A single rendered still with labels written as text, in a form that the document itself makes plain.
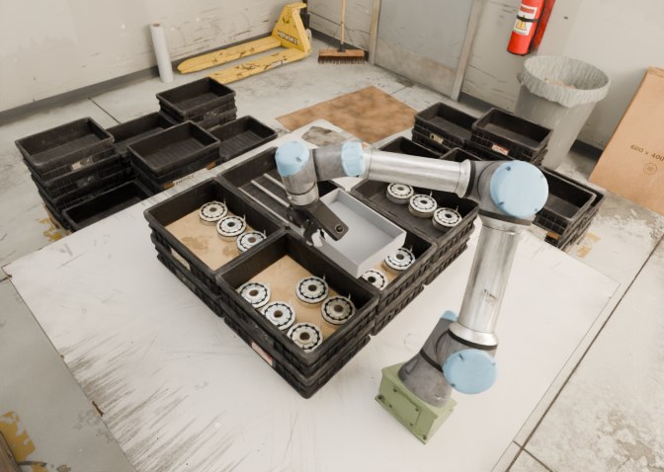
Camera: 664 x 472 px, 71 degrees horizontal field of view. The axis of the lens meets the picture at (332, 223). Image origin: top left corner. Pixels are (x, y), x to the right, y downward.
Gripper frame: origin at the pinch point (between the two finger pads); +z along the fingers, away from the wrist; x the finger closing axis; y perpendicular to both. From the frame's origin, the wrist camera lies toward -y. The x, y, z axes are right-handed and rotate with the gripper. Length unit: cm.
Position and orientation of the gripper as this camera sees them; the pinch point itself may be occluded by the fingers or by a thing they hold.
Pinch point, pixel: (322, 243)
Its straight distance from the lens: 129.4
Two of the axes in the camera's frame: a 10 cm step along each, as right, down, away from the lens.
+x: -6.4, 6.7, -3.6
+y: -7.5, -4.7, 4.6
